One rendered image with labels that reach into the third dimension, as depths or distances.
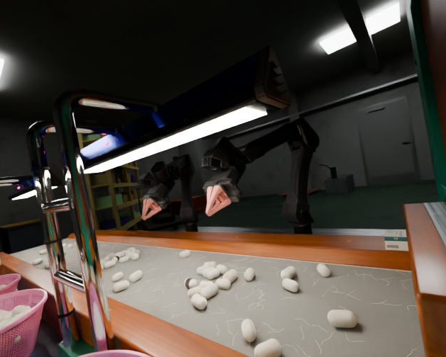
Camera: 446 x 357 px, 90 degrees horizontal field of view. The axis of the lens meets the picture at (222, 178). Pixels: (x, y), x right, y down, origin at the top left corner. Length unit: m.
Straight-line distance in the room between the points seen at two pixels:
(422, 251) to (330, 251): 0.30
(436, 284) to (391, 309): 0.20
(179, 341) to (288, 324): 0.15
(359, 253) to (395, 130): 6.89
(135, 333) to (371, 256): 0.44
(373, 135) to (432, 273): 7.19
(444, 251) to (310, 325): 0.19
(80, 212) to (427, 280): 0.36
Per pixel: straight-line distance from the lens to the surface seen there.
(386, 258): 0.54
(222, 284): 0.48
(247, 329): 0.35
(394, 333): 0.38
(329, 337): 0.37
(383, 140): 7.38
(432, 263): 0.26
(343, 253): 0.55
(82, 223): 0.35
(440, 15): 0.46
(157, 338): 0.37
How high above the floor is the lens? 0.96
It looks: level
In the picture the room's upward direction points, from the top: 10 degrees counter-clockwise
